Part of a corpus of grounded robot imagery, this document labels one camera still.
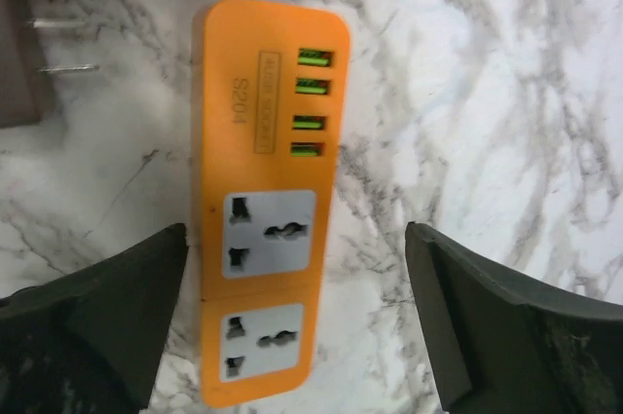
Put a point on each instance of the orange power strip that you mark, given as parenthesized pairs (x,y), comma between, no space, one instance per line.
(269,93)

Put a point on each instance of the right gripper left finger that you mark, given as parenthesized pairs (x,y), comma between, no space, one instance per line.
(92,341)

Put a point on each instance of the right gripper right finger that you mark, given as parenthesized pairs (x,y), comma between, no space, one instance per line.
(499,341)

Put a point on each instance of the dusty pink small charger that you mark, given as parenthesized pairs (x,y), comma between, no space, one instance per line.
(27,86)

